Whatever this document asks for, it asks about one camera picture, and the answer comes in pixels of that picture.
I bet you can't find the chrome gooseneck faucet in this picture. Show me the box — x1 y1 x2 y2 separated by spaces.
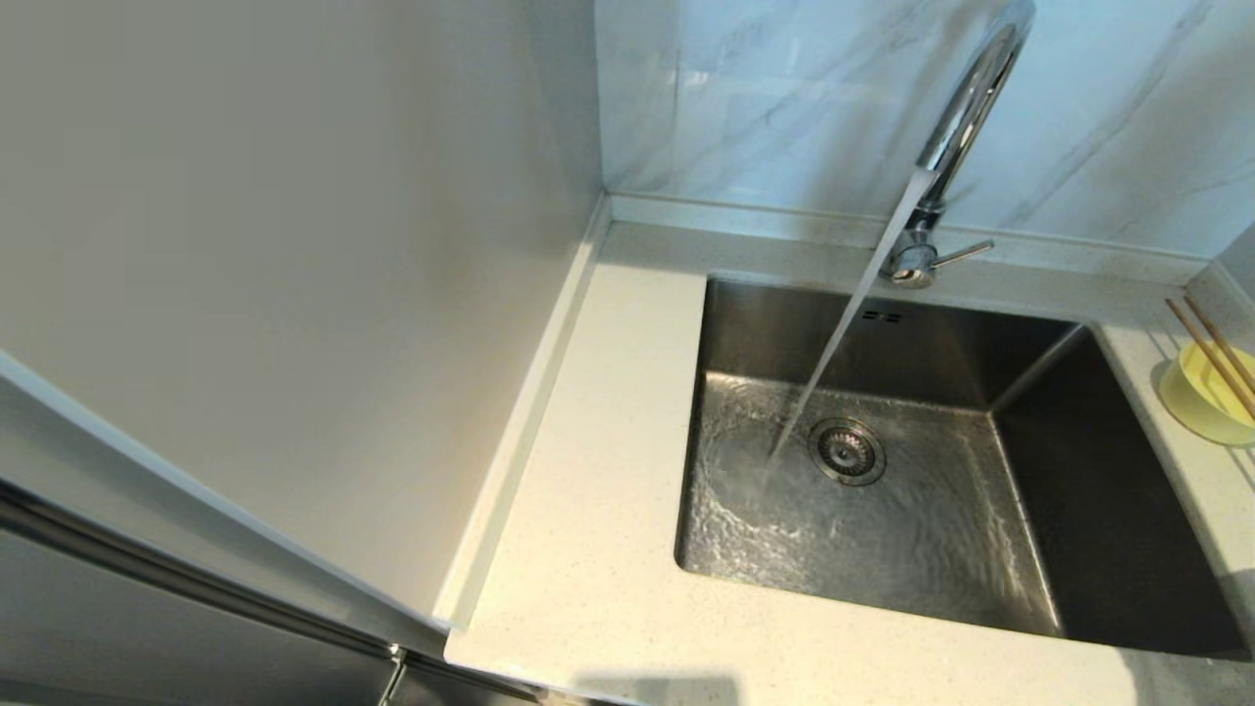
879 0 1037 290

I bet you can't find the yellow plastic bowl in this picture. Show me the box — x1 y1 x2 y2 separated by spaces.
1159 341 1255 447

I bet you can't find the wooden chopstick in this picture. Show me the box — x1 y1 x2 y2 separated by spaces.
1184 294 1255 388
1165 299 1255 421

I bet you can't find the stainless steel sink basin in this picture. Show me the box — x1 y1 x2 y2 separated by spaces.
675 275 1251 660

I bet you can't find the round metal drain strainer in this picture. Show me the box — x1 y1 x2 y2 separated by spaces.
809 419 888 486

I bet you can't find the tall cabinet with grey door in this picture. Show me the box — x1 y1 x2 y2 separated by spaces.
0 0 609 706

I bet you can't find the chrome door handle bar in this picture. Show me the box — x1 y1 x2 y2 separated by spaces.
0 480 545 706

